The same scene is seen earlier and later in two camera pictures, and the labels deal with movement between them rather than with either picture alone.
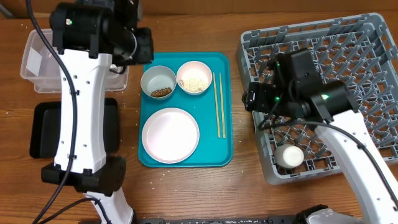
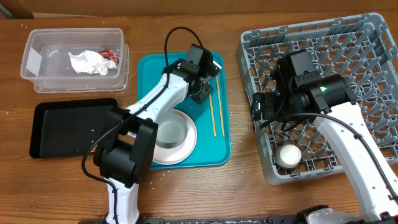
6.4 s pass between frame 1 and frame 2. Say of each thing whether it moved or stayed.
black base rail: stayed
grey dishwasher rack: stayed
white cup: stayed
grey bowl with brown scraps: moved
